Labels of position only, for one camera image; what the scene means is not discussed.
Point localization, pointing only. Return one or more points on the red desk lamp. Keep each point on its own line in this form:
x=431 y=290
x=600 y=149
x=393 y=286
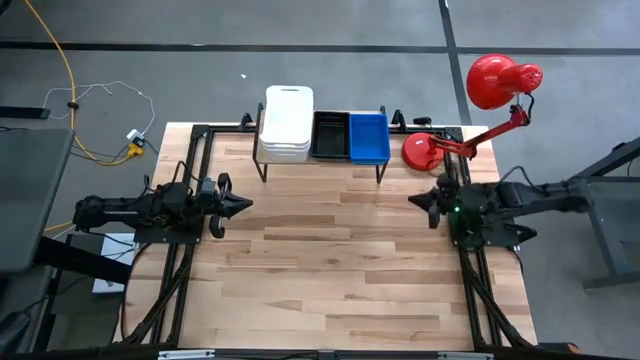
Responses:
x=492 y=80

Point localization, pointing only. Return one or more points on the grey metal desk frame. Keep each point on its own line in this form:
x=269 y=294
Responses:
x=610 y=165

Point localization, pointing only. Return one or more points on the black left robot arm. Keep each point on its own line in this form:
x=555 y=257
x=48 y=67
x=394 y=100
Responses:
x=125 y=207

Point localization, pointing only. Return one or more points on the black desk foot beam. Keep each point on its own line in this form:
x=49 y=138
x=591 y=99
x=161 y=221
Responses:
x=85 y=260

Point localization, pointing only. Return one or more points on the silver metal bracket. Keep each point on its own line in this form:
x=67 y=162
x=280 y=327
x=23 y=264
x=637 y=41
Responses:
x=465 y=356
x=185 y=354

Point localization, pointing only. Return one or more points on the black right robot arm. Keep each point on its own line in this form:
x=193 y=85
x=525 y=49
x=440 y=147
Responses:
x=520 y=197

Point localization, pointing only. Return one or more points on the white power adapter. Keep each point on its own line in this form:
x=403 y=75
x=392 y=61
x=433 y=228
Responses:
x=135 y=135

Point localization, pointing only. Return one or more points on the wooden shelf with black frame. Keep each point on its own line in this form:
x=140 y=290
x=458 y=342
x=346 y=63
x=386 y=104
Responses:
x=330 y=162

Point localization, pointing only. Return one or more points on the black metal rig frame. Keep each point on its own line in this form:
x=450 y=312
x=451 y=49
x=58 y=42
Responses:
x=199 y=131

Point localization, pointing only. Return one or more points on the black flat bar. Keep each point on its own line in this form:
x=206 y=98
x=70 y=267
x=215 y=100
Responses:
x=22 y=112

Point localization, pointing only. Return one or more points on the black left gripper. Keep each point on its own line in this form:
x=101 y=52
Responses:
x=215 y=205

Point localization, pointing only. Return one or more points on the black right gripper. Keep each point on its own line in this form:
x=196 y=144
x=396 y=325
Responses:
x=444 y=200

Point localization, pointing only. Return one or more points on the grey desk top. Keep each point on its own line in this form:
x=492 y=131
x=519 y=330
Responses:
x=30 y=200

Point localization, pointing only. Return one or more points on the white paper sheet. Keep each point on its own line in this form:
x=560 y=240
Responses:
x=115 y=247

